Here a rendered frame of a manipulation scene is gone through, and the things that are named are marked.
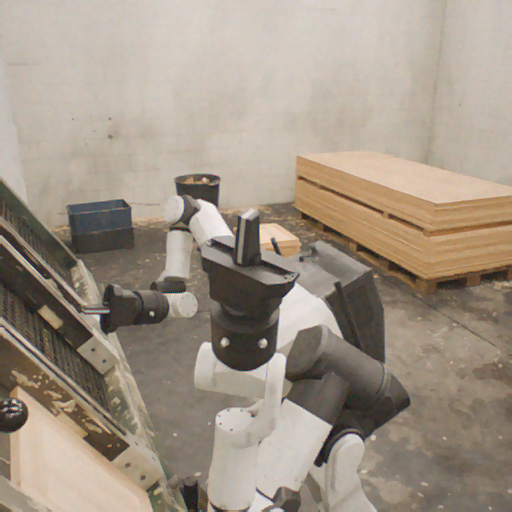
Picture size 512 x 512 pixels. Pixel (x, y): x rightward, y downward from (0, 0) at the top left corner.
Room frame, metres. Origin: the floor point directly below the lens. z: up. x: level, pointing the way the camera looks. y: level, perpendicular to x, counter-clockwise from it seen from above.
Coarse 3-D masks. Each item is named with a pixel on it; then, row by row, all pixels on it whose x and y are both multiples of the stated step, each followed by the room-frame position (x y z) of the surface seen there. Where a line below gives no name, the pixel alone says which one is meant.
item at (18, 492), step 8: (0, 480) 0.52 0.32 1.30; (0, 488) 0.50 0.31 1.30; (8, 488) 0.51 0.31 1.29; (16, 488) 0.53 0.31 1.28; (0, 496) 0.49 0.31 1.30; (8, 496) 0.50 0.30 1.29; (16, 496) 0.51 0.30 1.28; (24, 496) 0.53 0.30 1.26; (0, 504) 0.48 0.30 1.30; (8, 504) 0.49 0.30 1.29; (16, 504) 0.50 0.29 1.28; (24, 504) 0.51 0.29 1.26; (32, 504) 0.52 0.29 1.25; (40, 504) 0.54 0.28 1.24
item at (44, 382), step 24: (0, 336) 0.81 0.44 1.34; (0, 360) 0.81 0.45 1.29; (24, 360) 0.83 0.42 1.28; (24, 384) 0.82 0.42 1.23; (48, 384) 0.84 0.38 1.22; (72, 384) 0.90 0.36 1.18; (48, 408) 0.84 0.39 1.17; (72, 408) 0.86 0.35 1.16; (96, 408) 0.91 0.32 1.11; (96, 432) 0.87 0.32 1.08; (120, 432) 0.92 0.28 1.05; (120, 456) 0.89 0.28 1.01; (144, 456) 0.91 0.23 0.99; (144, 480) 0.91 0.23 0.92
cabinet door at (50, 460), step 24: (24, 432) 0.70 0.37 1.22; (48, 432) 0.77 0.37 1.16; (72, 432) 0.84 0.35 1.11; (24, 456) 0.64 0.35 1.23; (48, 456) 0.70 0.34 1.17; (72, 456) 0.77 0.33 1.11; (96, 456) 0.84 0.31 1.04; (24, 480) 0.59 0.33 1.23; (48, 480) 0.64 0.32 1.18; (72, 480) 0.70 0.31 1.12; (96, 480) 0.77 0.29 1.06; (120, 480) 0.84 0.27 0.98; (48, 504) 0.59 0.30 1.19; (72, 504) 0.64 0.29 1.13; (96, 504) 0.70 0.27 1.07; (120, 504) 0.77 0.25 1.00; (144, 504) 0.84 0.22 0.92
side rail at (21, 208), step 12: (0, 180) 2.19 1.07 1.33; (0, 192) 2.18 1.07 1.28; (12, 192) 2.20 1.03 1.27; (12, 204) 2.20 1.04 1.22; (24, 204) 2.23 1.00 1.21; (24, 216) 2.22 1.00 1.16; (36, 216) 2.26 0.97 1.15; (36, 228) 2.23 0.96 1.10; (48, 228) 2.30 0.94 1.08; (36, 240) 2.23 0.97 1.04; (48, 240) 2.25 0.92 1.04; (60, 240) 2.34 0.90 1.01; (60, 252) 2.27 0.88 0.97; (60, 264) 2.27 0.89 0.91; (72, 264) 2.29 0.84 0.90
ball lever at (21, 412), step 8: (8, 400) 0.47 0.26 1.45; (16, 400) 0.47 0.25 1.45; (0, 408) 0.46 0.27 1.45; (8, 408) 0.46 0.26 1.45; (16, 408) 0.46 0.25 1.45; (24, 408) 0.47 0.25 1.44; (0, 416) 0.45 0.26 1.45; (8, 416) 0.45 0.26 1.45; (16, 416) 0.46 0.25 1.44; (24, 416) 0.46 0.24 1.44; (0, 424) 0.45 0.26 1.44; (8, 424) 0.45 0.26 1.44; (16, 424) 0.46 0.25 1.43; (24, 424) 0.46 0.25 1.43; (8, 432) 0.45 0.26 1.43
